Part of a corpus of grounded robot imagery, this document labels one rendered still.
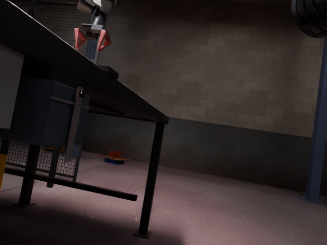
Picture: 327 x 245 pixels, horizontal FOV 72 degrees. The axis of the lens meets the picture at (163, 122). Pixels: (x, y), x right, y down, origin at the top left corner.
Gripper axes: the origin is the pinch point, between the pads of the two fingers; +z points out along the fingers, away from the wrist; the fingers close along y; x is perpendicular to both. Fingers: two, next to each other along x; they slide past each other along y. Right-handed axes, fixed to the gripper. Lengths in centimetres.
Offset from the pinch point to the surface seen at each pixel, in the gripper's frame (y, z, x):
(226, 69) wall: 52, -288, 430
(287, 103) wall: 206, -232, 455
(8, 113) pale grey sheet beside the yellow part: 23, 41, -40
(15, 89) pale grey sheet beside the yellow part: 23, 38, -40
